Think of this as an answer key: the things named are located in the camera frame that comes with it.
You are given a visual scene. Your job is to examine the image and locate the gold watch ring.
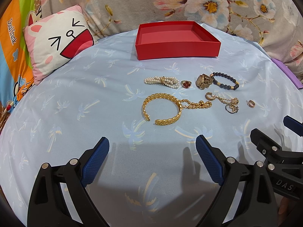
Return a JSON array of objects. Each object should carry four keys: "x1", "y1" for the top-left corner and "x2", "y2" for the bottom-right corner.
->
[{"x1": 195, "y1": 73, "x2": 215, "y2": 90}]

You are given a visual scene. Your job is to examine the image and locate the gold hoop chain earring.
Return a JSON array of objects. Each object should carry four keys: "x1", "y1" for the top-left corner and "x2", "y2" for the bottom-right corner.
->
[{"x1": 205, "y1": 92, "x2": 239, "y2": 106}]

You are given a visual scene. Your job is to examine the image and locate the purple mat edge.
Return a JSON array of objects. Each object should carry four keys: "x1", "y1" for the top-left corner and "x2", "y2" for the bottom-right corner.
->
[{"x1": 271, "y1": 58, "x2": 302, "y2": 89}]

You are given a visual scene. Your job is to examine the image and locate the red cardboard tray box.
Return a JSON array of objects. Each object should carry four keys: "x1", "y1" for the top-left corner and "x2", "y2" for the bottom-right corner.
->
[{"x1": 135, "y1": 21, "x2": 221, "y2": 61}]

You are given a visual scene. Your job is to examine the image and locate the white cat face pillow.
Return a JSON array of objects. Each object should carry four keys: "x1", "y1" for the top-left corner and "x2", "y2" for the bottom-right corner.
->
[{"x1": 24, "y1": 5, "x2": 97, "y2": 85}]

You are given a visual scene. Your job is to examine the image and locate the small rose gold earring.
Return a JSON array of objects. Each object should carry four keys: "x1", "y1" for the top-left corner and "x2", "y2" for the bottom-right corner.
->
[{"x1": 246, "y1": 100, "x2": 255, "y2": 108}]

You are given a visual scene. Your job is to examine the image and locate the white pearl bracelet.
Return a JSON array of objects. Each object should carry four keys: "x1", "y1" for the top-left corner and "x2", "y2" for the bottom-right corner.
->
[{"x1": 144, "y1": 76, "x2": 180, "y2": 89}]

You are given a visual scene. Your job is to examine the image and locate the gold woven cuff bangle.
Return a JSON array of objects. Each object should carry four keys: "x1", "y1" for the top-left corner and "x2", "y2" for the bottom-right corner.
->
[{"x1": 142, "y1": 93, "x2": 182, "y2": 126}]

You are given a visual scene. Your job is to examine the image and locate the colourful cartoon fabric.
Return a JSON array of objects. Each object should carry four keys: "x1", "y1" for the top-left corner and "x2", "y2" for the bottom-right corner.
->
[{"x1": 0, "y1": 0, "x2": 43, "y2": 128}]

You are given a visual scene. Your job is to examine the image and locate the gold chain necklace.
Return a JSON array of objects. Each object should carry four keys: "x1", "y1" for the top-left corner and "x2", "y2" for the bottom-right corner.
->
[{"x1": 178, "y1": 98, "x2": 213, "y2": 110}]

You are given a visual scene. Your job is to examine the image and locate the grey floral fleece blanket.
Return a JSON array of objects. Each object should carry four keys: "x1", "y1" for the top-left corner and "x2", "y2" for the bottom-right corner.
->
[{"x1": 34, "y1": 0, "x2": 302, "y2": 79}]

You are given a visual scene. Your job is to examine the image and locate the light blue palm bedsheet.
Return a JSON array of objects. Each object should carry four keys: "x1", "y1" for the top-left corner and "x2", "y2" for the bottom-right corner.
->
[{"x1": 1, "y1": 27, "x2": 302, "y2": 226}]

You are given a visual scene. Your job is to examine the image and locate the dark bead bracelet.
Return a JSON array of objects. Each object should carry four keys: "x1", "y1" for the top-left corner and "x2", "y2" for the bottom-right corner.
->
[{"x1": 210, "y1": 72, "x2": 240, "y2": 91}]

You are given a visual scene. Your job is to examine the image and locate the person right hand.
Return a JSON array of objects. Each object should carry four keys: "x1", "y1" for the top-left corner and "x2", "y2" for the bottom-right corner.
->
[{"x1": 278, "y1": 197, "x2": 302, "y2": 227}]

